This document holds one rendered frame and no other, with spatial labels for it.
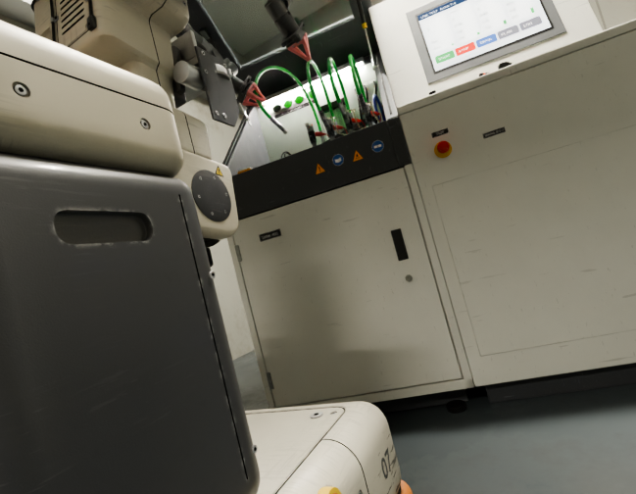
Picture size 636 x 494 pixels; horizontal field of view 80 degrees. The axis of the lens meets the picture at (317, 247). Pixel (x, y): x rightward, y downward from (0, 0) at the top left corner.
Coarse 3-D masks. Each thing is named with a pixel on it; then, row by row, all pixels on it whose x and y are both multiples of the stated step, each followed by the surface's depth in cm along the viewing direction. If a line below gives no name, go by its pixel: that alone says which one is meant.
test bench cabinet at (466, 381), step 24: (408, 168) 121; (432, 240) 119; (240, 264) 140; (432, 264) 119; (240, 288) 139; (456, 336) 118; (264, 360) 137; (264, 384) 136; (432, 384) 120; (456, 384) 118; (384, 408) 131; (408, 408) 129; (456, 408) 118
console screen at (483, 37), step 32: (448, 0) 147; (480, 0) 143; (512, 0) 138; (544, 0) 134; (416, 32) 149; (448, 32) 144; (480, 32) 140; (512, 32) 136; (544, 32) 132; (448, 64) 141; (480, 64) 137
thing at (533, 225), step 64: (576, 0) 131; (384, 64) 152; (512, 64) 134; (576, 64) 107; (448, 128) 117; (512, 128) 112; (576, 128) 108; (448, 192) 117; (512, 192) 112; (576, 192) 108; (448, 256) 118; (512, 256) 113; (576, 256) 108; (512, 320) 113; (576, 320) 108; (512, 384) 117; (576, 384) 112
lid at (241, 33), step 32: (192, 0) 154; (224, 0) 157; (256, 0) 158; (320, 0) 160; (352, 0) 159; (224, 32) 168; (256, 32) 169; (320, 32) 170; (352, 32) 170; (256, 64) 179; (288, 64) 181; (320, 64) 182
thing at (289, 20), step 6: (288, 12) 118; (282, 18) 116; (288, 18) 117; (276, 24) 118; (282, 24) 117; (288, 24) 117; (294, 24) 118; (300, 24) 122; (282, 30) 119; (288, 30) 118; (294, 30) 119; (288, 36) 120; (294, 36) 117; (282, 42) 119
